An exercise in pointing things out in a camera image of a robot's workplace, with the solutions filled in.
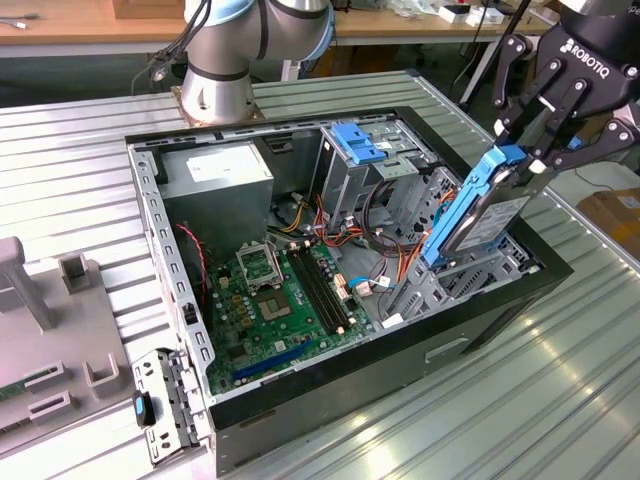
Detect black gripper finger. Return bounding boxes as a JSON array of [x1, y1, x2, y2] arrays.
[[492, 35, 564, 147], [528, 79, 640, 174]]

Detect hard disk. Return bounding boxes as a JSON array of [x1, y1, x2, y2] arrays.
[[417, 142, 550, 275]]

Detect grey metal disk bay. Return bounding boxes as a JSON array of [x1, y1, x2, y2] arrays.
[[382, 167, 544, 326]]

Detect small white box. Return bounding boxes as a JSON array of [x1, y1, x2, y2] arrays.
[[438, 3, 474, 24], [467, 7, 506, 26]]

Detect black stand pole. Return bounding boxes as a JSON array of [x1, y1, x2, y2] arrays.
[[458, 0, 530, 112]]

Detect printed cardboard box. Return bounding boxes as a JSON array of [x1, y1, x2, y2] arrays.
[[574, 187, 640, 261]]

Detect brown cardboard box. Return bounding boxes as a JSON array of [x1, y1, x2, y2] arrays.
[[333, 45, 401, 77]]

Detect blue plastic drive latch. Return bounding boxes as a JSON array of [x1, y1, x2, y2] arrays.
[[330, 122, 387, 165]]

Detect grey optical drive cage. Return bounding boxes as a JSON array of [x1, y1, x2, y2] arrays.
[[308, 119, 436, 231]]

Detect black RAM slot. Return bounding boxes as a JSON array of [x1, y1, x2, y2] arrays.
[[285, 248, 337, 337], [293, 247, 344, 335], [300, 246, 350, 332], [308, 245, 355, 329]]

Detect metal socket cover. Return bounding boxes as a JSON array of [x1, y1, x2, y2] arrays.
[[234, 239, 284, 294]]

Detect grey power supply unit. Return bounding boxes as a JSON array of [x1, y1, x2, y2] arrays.
[[158, 141, 275, 261]]

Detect green motherboard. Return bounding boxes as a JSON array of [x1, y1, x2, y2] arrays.
[[202, 239, 376, 401]]

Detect CPU socket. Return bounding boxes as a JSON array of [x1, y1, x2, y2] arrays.
[[257, 292, 294, 324]]

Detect cardboard box on desk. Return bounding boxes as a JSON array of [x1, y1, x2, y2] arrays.
[[110, 0, 187, 20]]

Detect black open PC case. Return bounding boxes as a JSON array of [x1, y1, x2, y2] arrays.
[[123, 104, 575, 479]]

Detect blue expansion slot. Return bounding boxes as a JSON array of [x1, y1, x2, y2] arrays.
[[230, 339, 314, 381]]

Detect wooden desk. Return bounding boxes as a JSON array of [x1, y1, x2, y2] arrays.
[[0, 0, 561, 101]]

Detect blue black clip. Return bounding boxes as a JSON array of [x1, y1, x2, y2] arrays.
[[132, 391, 157, 428]]

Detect grey parts rack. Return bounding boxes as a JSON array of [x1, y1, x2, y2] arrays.
[[0, 238, 136, 446]]

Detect green RAM stick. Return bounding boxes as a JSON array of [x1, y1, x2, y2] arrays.
[[0, 368, 57, 404]]

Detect orange red wire bundle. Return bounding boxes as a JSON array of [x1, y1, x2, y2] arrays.
[[312, 193, 439, 286]]

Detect yellow black wire bundle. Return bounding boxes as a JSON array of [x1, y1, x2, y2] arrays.
[[279, 192, 309, 234]]

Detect blue wire with white plug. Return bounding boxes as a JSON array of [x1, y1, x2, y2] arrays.
[[347, 273, 397, 297]]

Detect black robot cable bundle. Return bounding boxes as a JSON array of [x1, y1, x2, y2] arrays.
[[132, 0, 214, 96]]

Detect red black twisted wire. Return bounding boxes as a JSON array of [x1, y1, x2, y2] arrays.
[[174, 222, 211, 304]]

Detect silver card retention bracket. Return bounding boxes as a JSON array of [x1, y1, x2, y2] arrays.
[[130, 347, 211, 469]]

